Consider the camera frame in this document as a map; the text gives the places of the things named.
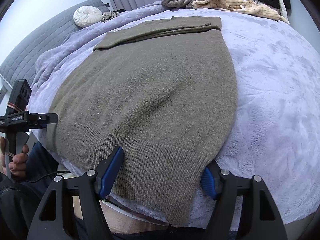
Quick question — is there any olive brown knit sweater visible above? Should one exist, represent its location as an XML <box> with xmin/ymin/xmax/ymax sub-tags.
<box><xmin>46</xmin><ymin>16</ymin><xmax>238</xmax><ymax>225</ymax></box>

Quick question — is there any dark brown knit garment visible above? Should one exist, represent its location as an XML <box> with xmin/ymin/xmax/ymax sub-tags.
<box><xmin>161</xmin><ymin>0</ymin><xmax>214</xmax><ymax>9</ymax></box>

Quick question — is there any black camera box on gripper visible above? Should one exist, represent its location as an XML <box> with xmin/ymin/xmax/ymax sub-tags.
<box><xmin>6</xmin><ymin>79</ymin><xmax>31</xmax><ymax>115</ymax></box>

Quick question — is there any black cable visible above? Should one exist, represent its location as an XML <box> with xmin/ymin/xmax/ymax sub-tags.
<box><xmin>24</xmin><ymin>170</ymin><xmax>71</xmax><ymax>183</ymax></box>

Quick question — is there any grey quilted headboard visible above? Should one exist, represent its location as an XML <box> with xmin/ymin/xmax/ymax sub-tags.
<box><xmin>1</xmin><ymin>0</ymin><xmax>109</xmax><ymax>86</ymax></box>

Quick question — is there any person left hand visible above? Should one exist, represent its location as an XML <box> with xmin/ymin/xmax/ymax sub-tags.
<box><xmin>1</xmin><ymin>137</ymin><xmax>29</xmax><ymax>177</ymax></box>

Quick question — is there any round white pleated cushion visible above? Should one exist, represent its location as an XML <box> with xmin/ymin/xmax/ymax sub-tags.
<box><xmin>73</xmin><ymin>5</ymin><xmax>103</xmax><ymax>28</ymax></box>

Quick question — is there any small beige crumpled cloth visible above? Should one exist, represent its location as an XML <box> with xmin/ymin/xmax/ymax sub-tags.
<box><xmin>101</xmin><ymin>11</ymin><xmax>119</xmax><ymax>22</ymax></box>

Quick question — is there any cream striped knit garment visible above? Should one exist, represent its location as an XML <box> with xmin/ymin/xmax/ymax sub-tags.
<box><xmin>191</xmin><ymin>0</ymin><xmax>289</xmax><ymax>24</ymax></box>

